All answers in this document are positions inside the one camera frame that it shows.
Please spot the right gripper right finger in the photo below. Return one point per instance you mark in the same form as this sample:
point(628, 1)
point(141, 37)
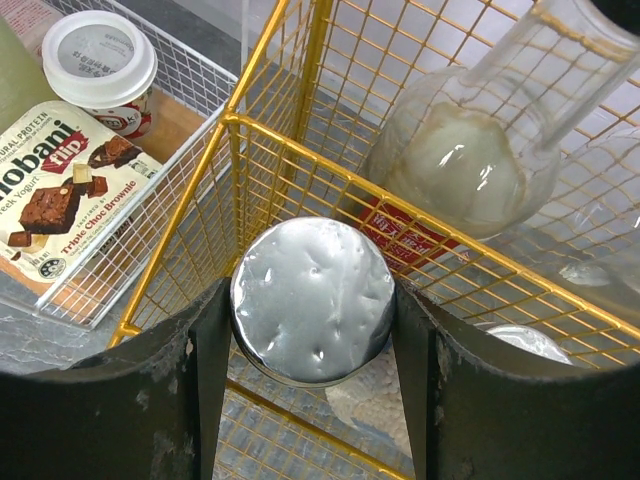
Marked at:
point(477, 407)

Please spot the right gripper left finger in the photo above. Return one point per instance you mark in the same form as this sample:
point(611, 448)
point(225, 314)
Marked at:
point(148, 408)

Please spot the white lid spice jar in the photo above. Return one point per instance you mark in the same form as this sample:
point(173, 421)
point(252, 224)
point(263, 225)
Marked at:
point(530, 340)

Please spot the silver lid spice jar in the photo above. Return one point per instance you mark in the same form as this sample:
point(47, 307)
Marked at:
point(313, 301)

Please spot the dark soy sauce bottle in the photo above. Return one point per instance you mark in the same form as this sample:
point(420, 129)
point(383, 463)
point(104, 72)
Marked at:
point(479, 147)

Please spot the chobani yogurt tub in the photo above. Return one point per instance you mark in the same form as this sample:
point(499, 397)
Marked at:
point(64, 178)

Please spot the pale green bottle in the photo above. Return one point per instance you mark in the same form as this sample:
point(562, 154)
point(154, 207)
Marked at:
point(22, 81)

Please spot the white lid container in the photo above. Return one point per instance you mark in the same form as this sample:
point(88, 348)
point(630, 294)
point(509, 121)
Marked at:
point(102, 63)

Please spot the yellow wire basket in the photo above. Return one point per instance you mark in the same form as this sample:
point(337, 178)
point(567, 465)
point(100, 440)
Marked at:
point(288, 144)

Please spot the white wire shelf rack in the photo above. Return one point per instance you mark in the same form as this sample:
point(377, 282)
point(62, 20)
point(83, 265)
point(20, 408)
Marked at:
point(190, 91)

